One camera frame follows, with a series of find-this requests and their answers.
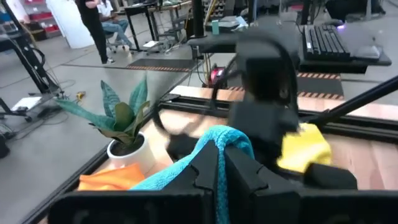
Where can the blue microfiber towel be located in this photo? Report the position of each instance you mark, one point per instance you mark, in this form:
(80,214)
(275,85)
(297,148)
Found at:
(224,137)

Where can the black computer desk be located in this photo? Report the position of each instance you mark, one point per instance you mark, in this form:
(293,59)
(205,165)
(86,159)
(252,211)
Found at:
(211,43)

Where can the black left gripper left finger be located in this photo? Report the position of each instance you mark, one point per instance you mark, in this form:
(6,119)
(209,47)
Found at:
(186,205)

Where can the black desk pole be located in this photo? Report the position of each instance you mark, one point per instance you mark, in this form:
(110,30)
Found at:
(198,18)

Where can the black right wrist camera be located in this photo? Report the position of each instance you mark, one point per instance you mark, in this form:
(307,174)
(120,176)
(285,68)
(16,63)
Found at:
(269,79)

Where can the small teal box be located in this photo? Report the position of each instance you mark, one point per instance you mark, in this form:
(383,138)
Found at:
(215,27)

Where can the office chair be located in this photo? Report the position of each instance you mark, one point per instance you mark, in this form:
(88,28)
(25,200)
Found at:
(113,43)

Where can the orange microfiber towel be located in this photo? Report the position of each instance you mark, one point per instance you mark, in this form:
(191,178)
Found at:
(115,180)

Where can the yellow microfiber towel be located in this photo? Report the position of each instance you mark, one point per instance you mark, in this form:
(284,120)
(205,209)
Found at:
(304,149)

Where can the shelf with red bins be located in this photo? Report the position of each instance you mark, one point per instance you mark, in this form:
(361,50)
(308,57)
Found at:
(43,15)

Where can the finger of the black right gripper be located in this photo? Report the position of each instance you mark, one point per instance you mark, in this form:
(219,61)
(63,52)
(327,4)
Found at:
(332,179)
(183,146)

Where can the snake plant in white pot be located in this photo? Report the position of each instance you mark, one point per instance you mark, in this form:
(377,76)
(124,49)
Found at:
(130,155)

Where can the grey computer mouse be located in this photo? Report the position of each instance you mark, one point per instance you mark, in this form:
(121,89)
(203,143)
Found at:
(368,52)

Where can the black keyboard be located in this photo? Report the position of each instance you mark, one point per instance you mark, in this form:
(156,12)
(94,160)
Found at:
(325,43)

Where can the black hazard striped floor mat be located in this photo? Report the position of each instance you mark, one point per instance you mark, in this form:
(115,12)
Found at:
(161,63)
(317,85)

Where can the black background table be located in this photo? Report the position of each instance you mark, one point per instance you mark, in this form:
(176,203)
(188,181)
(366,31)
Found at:
(136,9)

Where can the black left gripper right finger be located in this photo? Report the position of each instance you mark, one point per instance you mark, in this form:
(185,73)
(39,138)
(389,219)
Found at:
(248,199)

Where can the white cabinet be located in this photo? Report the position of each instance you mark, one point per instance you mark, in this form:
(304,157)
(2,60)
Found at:
(71,25)

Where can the black aluminium table frame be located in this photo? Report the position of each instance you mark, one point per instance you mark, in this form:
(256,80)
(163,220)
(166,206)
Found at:
(192,104)

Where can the person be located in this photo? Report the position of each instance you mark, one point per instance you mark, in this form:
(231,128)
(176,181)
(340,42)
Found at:
(93,28)
(113,26)

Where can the yellow plug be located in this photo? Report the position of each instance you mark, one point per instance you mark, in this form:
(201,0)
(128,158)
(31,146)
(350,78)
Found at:
(81,95)

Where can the white paper sheet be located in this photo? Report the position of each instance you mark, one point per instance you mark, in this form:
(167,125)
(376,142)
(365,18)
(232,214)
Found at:
(26,103)

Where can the red device under desk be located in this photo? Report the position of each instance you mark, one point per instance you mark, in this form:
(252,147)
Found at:
(217,76)

